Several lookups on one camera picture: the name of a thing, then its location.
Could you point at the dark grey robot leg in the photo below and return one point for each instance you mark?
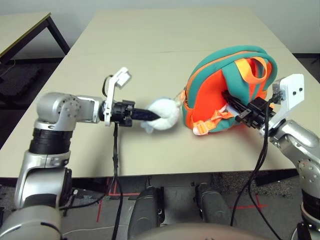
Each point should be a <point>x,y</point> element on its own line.
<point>146,210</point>
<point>213,205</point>

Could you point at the beige side table black frame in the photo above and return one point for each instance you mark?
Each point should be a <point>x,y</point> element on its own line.
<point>22,27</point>

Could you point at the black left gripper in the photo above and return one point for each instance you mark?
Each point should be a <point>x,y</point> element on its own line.
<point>123,113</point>

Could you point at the grey robot torso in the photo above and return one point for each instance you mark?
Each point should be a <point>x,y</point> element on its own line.
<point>187,232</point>

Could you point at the teal and orange backpack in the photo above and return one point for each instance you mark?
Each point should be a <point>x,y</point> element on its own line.
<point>207,95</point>

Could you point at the dark speckled floor mat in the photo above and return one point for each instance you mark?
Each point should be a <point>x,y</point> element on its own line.
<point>250,185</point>

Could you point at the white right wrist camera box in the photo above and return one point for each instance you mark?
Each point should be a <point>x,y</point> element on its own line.
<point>292,92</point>

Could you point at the black foam floor mat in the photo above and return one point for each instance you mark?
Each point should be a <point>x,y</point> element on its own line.
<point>17,80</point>

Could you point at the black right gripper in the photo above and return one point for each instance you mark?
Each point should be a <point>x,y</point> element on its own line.
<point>260,113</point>

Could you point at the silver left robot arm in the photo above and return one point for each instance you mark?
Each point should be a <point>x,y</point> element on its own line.
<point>57,110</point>

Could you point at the dark grey left robot leg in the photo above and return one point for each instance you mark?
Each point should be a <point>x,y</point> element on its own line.
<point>146,210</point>

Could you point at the dark grey right robot leg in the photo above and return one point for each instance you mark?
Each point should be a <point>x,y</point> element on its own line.
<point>213,205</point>

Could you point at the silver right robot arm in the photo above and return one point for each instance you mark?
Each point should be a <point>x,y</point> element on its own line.
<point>300,145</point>

